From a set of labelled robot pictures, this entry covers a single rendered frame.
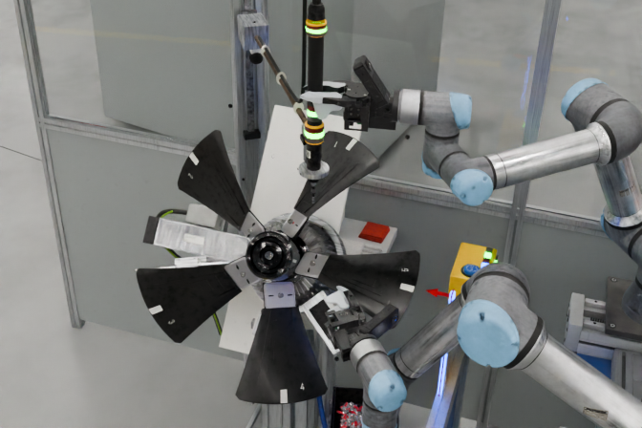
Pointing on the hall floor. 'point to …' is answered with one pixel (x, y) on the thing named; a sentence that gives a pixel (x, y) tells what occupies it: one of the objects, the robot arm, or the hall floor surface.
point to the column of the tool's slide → (246, 159)
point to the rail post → (460, 395)
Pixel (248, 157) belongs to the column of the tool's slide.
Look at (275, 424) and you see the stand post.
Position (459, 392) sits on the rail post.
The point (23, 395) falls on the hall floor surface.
